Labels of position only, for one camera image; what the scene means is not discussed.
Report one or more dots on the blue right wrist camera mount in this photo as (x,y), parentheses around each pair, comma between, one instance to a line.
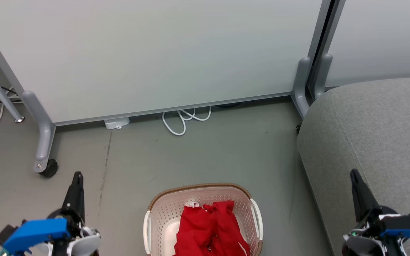
(408,225)

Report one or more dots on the grey fabric sofa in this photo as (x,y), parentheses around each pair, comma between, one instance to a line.
(376,135)

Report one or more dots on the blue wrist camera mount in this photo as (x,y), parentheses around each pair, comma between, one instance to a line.
(36,231)
(408,225)

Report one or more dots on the white power adapter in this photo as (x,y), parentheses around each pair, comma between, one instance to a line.
(116,122)

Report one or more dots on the grey table frame leg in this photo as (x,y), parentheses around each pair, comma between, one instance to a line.
(383,39)

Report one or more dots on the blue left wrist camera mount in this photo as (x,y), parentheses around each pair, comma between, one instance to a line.
(36,231)

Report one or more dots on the red garment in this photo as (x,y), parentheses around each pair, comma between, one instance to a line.
(205,227)

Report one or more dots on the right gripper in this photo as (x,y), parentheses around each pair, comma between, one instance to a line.
(365,241)

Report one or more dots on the white plastic laundry basket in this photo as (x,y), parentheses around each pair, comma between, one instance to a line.
(166,213)

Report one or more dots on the wide white partition panel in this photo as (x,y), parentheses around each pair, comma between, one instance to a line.
(148,53)

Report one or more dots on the black caster wheel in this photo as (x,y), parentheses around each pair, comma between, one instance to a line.
(49,168)

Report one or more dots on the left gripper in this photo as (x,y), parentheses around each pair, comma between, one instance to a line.
(80,238)

